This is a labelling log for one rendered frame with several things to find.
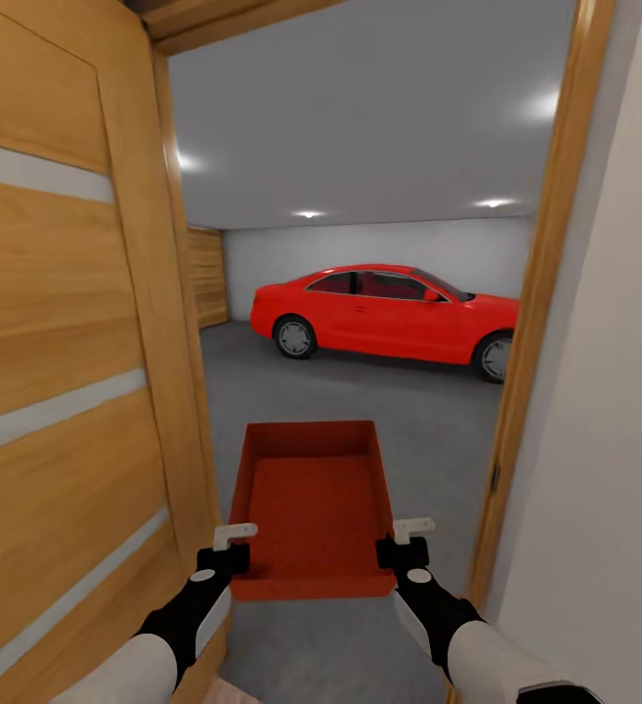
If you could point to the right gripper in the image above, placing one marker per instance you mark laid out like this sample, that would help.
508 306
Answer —
388 552

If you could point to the garage door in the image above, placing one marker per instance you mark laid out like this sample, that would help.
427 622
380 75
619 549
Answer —
208 276

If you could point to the storage box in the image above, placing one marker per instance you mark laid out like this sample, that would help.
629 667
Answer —
317 492

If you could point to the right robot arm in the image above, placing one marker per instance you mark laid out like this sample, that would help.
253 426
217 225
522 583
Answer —
483 664

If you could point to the car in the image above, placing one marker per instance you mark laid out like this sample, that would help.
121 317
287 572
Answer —
388 310

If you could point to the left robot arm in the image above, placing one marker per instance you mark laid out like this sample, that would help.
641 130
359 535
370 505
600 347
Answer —
150 665

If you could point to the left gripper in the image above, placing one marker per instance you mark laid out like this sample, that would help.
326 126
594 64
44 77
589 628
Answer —
237 558

